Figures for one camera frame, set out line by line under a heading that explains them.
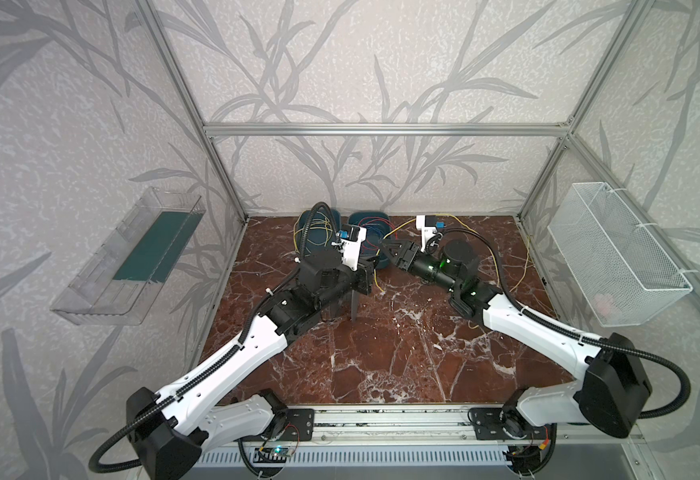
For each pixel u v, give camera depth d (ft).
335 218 3.74
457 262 1.81
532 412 2.01
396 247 2.16
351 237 1.90
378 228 2.32
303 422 2.42
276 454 2.31
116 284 2.09
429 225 2.19
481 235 3.80
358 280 1.99
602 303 2.42
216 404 1.42
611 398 1.32
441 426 2.47
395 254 2.14
